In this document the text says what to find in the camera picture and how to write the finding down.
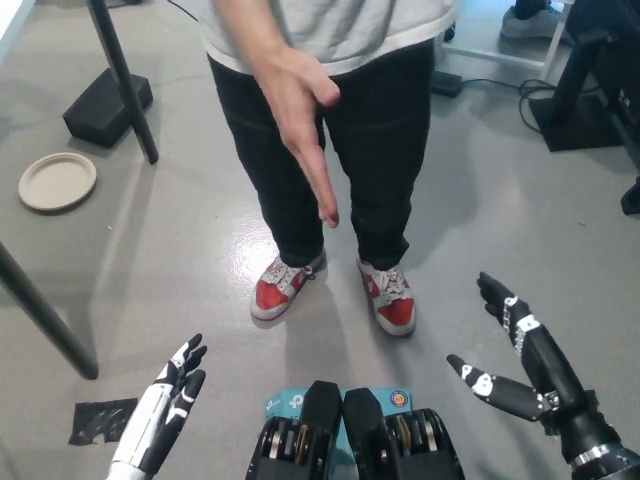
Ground robot left white black hand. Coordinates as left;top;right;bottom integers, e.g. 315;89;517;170
107;333;208;480

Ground person's bare right hand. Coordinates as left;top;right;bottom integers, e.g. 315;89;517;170
244;47;342;229

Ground robot right black hand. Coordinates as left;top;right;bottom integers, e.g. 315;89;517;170
446;271;626;464

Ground person grey shirt black trousers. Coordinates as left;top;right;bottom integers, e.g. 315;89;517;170
197;0;457;271

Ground robot left black torso block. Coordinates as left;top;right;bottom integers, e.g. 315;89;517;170
247;379;346;480

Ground robot black torso block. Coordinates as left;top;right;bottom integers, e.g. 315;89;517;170
247;379;346;480
342;387;466;480

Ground robot right black torso block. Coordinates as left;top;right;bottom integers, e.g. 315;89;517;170
342;387;466;480

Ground black tape patch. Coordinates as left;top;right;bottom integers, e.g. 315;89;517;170
67;398;139;446

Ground teal TP-Link box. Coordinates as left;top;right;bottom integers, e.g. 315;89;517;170
263;387;416;480

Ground thick black table leg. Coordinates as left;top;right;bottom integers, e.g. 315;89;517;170
0;239;100;380

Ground black power adapter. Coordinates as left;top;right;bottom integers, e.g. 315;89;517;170
430;69;464;99

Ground thin black table leg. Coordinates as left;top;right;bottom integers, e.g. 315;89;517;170
85;0;160;165

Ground red white right sneaker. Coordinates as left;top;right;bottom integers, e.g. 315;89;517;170
249;254;329;321

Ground red white sneaker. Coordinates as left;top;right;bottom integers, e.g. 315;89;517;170
356;255;417;337
249;254;329;321

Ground red white left sneaker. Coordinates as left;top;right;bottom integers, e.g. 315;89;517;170
356;255;417;337

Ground black equipment foot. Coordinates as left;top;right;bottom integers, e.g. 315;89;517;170
619;175;640;216

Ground black foam block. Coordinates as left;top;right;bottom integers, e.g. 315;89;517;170
62;67;154;150

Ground grey sneaker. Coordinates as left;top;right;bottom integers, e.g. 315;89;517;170
499;3;556;41

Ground black stand with base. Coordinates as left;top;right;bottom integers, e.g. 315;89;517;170
529;0;626;153

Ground beige paper plate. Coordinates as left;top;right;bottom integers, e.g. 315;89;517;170
18;152;98;216

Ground white table frame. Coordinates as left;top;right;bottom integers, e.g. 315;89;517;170
439;0;571;81

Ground black looped floor cable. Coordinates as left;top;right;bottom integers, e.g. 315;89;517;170
459;77;557;137

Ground black equipment frame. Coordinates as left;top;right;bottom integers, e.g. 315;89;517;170
594;0;640;169

